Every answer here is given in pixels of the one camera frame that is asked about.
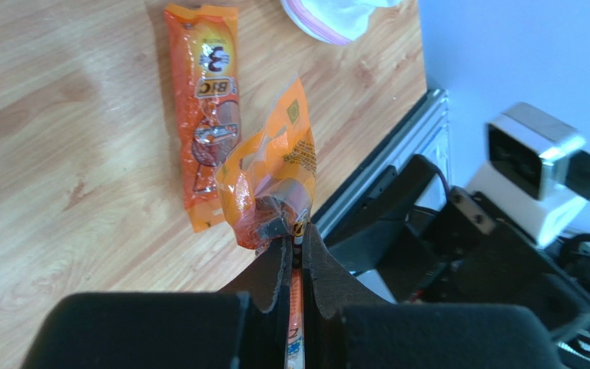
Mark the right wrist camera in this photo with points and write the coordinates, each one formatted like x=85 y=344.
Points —
x=537 y=171

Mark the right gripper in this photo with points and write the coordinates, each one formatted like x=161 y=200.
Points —
x=465 y=254

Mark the orange toothbrush pack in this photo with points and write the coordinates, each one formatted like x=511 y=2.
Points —
x=266 y=188

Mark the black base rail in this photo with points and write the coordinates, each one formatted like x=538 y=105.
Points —
x=423 y=130

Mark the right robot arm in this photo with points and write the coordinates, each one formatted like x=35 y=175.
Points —
x=572 y=254

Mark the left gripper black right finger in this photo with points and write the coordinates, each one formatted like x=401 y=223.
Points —
x=348 y=326

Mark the orange disposable razor pack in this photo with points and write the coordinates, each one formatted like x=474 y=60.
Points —
x=204 y=68

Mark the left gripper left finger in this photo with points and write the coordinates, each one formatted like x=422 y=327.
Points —
x=243 y=325

